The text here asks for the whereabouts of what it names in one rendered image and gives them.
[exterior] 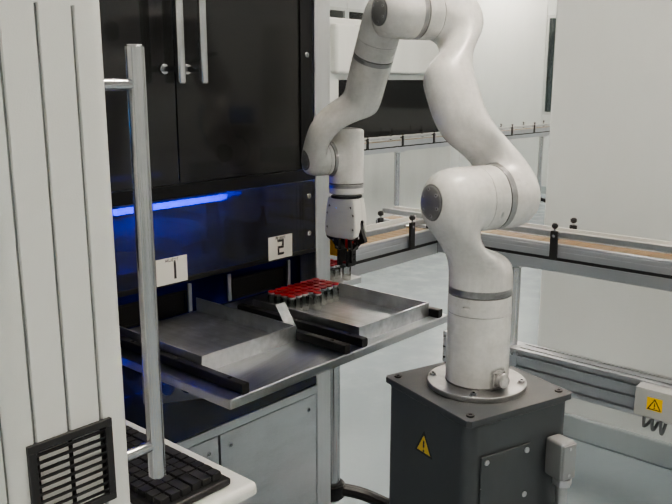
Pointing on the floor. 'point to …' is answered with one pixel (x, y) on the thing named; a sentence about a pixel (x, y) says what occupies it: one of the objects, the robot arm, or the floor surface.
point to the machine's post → (309, 265)
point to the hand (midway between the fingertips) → (346, 257)
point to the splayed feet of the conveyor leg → (356, 493)
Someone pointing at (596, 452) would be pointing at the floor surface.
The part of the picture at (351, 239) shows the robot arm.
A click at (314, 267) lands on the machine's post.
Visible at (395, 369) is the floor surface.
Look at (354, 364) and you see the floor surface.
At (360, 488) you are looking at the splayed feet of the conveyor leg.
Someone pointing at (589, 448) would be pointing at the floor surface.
